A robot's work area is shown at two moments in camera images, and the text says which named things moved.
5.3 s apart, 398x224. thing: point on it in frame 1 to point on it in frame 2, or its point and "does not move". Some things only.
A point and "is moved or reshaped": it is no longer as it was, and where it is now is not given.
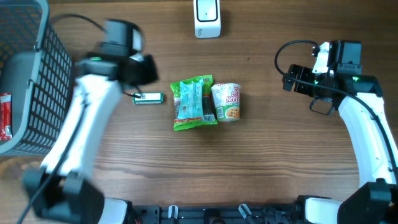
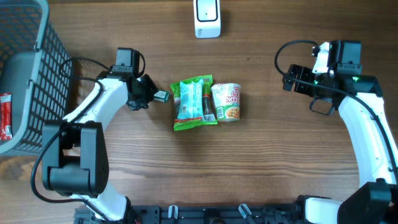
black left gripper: [152, 72] to [153, 88]
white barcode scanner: [207, 18] does not move
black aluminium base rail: [296, 213] does not move
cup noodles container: [227, 98] does not move
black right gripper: [304, 73] does not move
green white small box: [148, 98] is moved or reshaped
